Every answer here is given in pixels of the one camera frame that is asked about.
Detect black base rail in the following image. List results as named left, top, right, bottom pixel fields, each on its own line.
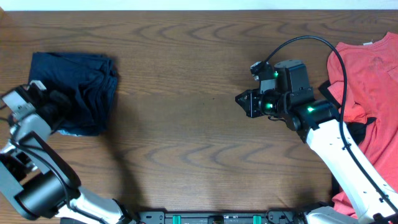
left=139, top=210, right=306, bottom=224

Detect red t-shirt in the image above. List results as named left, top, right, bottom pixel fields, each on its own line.
left=326, top=31, right=398, bottom=218

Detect black garment under t-shirt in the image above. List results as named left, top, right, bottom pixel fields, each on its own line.
left=318, top=81, right=376, bottom=144

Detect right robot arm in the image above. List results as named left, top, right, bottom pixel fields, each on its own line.
left=235, top=60, right=397, bottom=223

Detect navy blue shorts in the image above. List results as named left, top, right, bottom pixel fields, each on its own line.
left=29, top=52, right=118, bottom=136

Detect folded navy shorts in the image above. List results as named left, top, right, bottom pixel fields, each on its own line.
left=57, top=129, right=81, bottom=137

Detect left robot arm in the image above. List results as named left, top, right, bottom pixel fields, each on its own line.
left=1, top=83, right=136, bottom=223

